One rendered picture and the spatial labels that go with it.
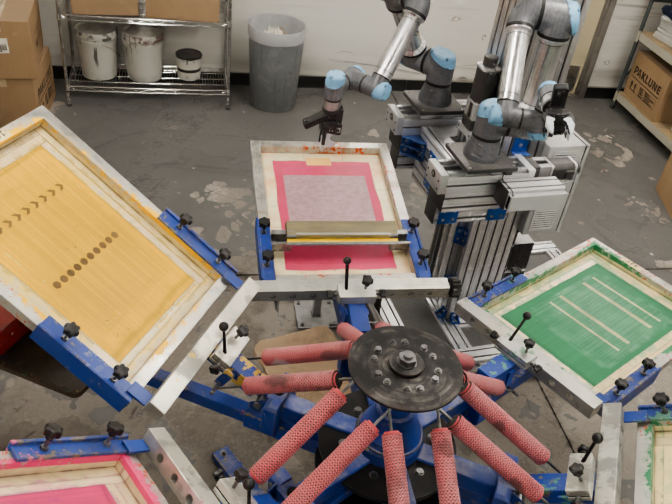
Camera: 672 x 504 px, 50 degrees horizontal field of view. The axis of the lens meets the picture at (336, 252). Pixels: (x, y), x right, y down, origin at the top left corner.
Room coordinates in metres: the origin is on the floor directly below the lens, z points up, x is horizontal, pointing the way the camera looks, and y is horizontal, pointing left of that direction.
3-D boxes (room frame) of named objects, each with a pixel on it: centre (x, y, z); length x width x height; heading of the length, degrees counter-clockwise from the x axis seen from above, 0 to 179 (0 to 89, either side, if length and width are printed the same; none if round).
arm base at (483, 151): (2.60, -0.53, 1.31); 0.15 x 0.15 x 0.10
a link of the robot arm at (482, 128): (2.60, -0.53, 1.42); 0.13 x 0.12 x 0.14; 87
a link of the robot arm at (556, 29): (2.60, -0.66, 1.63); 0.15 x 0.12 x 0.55; 87
